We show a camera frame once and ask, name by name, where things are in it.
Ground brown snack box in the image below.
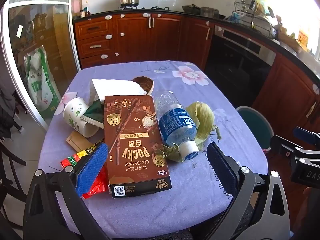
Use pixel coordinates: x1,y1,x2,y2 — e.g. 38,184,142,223
104,95,172,198

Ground dark lidded container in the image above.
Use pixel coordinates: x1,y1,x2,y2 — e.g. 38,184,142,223
201,7,220,17

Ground green leaf husk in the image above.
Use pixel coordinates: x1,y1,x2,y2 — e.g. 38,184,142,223
160,102,223,163

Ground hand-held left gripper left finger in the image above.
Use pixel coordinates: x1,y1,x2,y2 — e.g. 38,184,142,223
24,142,118,240

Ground woven basket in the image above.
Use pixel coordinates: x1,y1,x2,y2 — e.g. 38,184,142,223
277,25,310,53

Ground wire dish rack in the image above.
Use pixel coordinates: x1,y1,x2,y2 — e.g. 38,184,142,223
231,0,275,38

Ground black countertop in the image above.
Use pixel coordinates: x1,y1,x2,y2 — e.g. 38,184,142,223
72,9,320,80

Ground black pan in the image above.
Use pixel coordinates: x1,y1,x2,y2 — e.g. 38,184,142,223
182,4,201,15

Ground white printed paper cup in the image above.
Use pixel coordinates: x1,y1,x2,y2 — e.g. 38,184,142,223
63,97,100,138

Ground white paper towel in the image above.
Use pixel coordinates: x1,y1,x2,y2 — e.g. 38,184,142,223
89,79,147,105

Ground green white plastic bag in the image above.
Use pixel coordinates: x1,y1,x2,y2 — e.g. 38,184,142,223
24,47,62,119

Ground red wooden kitchen cabinets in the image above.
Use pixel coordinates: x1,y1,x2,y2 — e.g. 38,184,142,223
74,12,320,135

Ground dark wooden chair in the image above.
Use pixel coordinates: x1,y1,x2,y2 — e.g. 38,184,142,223
0,140,28,230

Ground sliding glass door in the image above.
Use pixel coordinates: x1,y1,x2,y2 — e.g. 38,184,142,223
0,0,81,130

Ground brown cardboard piece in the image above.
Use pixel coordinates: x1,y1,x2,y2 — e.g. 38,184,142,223
66,130,94,152

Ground teal grey trash bin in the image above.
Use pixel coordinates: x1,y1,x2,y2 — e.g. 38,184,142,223
236,106,275,153

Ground gas stove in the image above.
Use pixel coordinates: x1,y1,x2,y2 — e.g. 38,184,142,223
117,5,175,12

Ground red snack wrapper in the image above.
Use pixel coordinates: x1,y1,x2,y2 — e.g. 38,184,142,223
59,144,108,200

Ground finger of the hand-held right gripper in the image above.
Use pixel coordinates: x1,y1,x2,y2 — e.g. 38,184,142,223
293,126,320,146
270,134,305,160

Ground purple floral tablecloth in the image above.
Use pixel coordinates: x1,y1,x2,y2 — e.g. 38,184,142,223
37,60,269,240

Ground green silver foil packet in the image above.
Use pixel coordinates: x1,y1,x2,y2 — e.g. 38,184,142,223
81,100,105,130

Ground black built-in oven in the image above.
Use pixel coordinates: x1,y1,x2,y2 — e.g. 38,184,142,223
204,25,277,108

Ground brown coconut shell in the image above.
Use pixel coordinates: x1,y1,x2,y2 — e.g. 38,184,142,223
131,76,155,95

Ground clear plastic water bottle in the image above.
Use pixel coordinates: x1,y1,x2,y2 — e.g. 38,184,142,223
154,91,200,161

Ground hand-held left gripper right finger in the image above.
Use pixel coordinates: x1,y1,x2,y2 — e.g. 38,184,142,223
206,142,292,240

